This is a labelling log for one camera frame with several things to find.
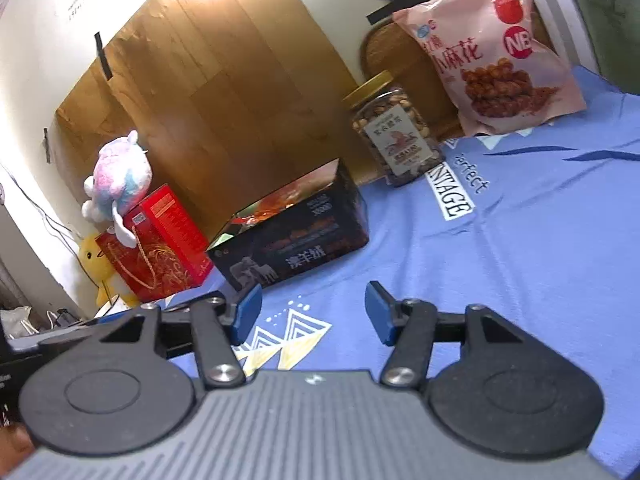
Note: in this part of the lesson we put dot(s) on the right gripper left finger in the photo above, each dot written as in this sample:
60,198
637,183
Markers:
133,381

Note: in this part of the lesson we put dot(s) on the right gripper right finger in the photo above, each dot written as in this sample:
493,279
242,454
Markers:
487,382

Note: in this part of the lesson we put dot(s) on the yellow plush toy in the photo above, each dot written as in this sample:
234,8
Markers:
110,284

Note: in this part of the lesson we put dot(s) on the red gift box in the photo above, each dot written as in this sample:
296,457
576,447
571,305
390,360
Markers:
170,252

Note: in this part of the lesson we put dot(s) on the blue printed cloth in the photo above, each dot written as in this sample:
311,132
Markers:
543,227

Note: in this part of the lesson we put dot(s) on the pastel plush toy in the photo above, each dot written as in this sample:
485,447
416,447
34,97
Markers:
120,179

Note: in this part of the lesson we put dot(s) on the black open box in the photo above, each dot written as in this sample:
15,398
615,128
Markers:
308,222

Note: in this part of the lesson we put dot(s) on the nut jar with gold lid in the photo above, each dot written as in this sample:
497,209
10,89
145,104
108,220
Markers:
397,135

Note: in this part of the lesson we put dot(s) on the wooden board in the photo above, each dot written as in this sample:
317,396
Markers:
231,99

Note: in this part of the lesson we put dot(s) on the pink twist snack bag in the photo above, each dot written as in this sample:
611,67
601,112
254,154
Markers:
500,78

